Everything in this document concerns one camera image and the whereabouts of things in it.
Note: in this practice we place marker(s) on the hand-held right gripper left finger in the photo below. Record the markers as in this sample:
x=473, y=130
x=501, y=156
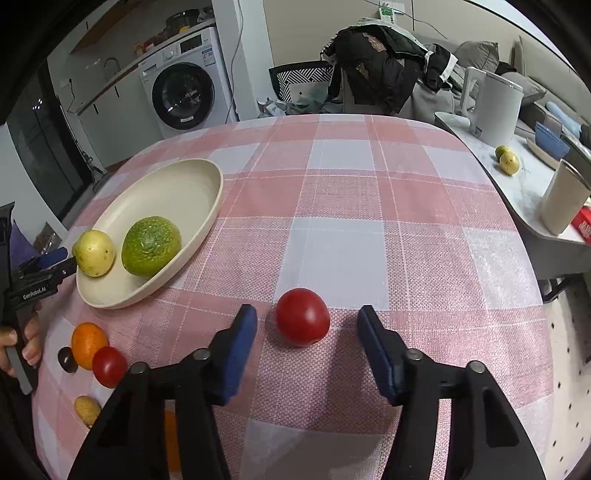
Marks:
x=240, y=353

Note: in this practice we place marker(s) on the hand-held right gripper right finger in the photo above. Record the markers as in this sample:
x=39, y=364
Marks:
x=378, y=353

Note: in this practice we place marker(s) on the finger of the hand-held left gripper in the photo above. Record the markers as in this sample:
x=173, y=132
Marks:
x=53, y=256
x=66, y=267

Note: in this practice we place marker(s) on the yellow round fruit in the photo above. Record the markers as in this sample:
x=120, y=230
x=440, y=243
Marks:
x=94, y=253

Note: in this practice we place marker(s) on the large red tomato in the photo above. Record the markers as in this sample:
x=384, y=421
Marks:
x=302, y=318

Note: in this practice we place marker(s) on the orange mandarin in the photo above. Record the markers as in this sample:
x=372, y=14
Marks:
x=87, y=344

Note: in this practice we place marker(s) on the dark plum front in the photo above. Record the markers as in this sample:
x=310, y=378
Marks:
x=67, y=361

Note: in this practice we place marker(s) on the small red tomato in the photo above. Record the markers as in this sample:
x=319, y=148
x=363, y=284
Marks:
x=109, y=367

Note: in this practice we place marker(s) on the brown kiwi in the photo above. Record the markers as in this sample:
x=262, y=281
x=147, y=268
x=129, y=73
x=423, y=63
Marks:
x=87, y=410

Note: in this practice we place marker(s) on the cream oval plate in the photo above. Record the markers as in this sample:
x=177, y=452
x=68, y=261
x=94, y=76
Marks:
x=178, y=194

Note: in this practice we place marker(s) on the person's left hand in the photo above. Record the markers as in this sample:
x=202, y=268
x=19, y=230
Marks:
x=31, y=344

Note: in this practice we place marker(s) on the purple cloth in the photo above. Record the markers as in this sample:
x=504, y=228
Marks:
x=21, y=240

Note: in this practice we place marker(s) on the large green bumpy citrus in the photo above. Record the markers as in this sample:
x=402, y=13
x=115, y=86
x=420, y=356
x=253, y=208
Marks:
x=151, y=247

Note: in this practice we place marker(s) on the dark glass door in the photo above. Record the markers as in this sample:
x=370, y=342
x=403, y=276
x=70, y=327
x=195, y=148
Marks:
x=41, y=147

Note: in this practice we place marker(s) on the pink checked tablecloth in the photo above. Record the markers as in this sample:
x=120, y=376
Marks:
x=341, y=207

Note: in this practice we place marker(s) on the white kitchen counter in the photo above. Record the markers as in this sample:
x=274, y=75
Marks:
x=115, y=115

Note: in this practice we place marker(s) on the white perforated panel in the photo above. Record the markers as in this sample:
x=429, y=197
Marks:
x=572, y=369

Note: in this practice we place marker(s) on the kitchen faucet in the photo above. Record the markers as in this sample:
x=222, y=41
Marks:
x=112, y=64

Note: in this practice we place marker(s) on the white washing machine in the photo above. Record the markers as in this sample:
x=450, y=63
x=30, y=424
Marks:
x=184, y=92

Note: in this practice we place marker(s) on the grey marble side table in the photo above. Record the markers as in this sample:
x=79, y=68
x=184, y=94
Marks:
x=521, y=198

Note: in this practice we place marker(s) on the small yellow-green fruit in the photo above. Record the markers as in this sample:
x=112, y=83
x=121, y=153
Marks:
x=502, y=150
x=509, y=164

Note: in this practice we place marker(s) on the beige cup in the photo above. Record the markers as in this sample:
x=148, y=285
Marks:
x=563, y=198

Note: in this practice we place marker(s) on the red box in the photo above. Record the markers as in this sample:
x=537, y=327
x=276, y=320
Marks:
x=584, y=226

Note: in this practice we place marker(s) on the beige flat dish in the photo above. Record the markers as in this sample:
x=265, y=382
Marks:
x=538, y=154

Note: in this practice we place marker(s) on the white electric kettle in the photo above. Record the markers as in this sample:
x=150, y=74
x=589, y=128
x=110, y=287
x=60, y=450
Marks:
x=498, y=110

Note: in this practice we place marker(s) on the blue bowl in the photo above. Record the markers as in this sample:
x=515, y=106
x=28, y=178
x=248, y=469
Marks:
x=551, y=141

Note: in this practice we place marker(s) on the black patterned chair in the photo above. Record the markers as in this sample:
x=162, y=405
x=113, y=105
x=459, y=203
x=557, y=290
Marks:
x=300, y=74

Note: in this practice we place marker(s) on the black jacket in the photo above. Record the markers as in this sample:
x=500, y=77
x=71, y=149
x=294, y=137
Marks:
x=374, y=60

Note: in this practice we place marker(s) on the light blue pillow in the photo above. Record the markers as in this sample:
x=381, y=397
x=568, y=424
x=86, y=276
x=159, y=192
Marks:
x=563, y=117

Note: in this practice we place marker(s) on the beige grey sofa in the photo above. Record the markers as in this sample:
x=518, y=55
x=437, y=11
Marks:
x=531, y=87

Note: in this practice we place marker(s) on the grey cushion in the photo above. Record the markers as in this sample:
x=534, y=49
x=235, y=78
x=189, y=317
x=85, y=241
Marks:
x=478, y=55

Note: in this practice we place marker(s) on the white green box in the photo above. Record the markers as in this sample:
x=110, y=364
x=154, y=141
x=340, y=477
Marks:
x=388, y=14

